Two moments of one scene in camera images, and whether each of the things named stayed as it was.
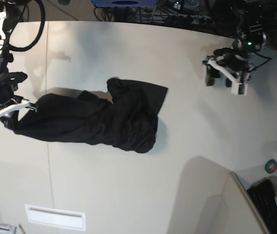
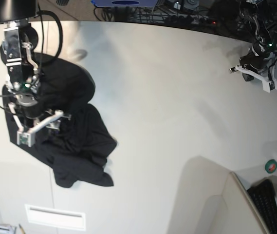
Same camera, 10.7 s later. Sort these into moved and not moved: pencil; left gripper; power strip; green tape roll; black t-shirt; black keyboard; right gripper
Moved: right gripper; left gripper; black t-shirt
Not moved: power strip; pencil; green tape roll; black keyboard
